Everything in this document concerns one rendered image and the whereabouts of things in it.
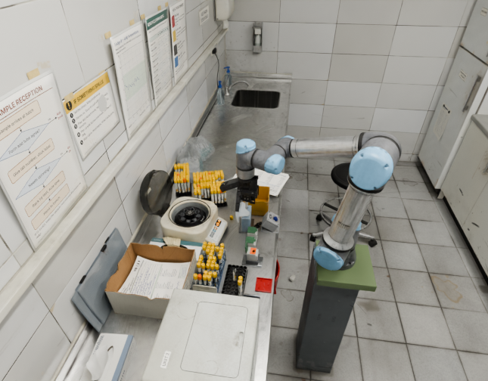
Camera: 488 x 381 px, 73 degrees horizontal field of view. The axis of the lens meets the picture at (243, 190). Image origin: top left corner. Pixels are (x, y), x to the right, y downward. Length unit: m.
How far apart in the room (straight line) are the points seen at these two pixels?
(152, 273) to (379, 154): 0.98
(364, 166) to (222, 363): 0.67
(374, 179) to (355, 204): 0.13
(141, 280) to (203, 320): 0.50
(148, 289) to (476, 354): 2.04
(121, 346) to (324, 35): 3.01
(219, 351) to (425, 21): 3.23
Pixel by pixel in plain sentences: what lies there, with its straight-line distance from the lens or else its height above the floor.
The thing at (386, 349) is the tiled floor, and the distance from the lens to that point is 2.44.
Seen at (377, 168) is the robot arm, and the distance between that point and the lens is 1.02.
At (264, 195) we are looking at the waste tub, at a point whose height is 0.91.
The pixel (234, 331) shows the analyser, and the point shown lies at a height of 1.17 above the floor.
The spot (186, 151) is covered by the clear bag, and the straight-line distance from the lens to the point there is 2.00.
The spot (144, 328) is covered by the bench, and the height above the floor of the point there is 0.87.
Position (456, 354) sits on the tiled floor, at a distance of 2.61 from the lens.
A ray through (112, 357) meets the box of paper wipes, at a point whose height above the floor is 0.93.
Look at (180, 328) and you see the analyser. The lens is 1.02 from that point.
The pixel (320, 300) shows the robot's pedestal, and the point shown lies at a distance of 1.64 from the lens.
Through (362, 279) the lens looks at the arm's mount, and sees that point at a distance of 1.50.
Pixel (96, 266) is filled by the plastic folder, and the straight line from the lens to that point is 1.38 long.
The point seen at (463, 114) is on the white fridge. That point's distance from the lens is 3.39.
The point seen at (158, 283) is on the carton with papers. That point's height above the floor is 0.94.
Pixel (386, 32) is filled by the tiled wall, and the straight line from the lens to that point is 3.54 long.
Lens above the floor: 2.05
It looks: 38 degrees down
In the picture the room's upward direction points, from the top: straight up
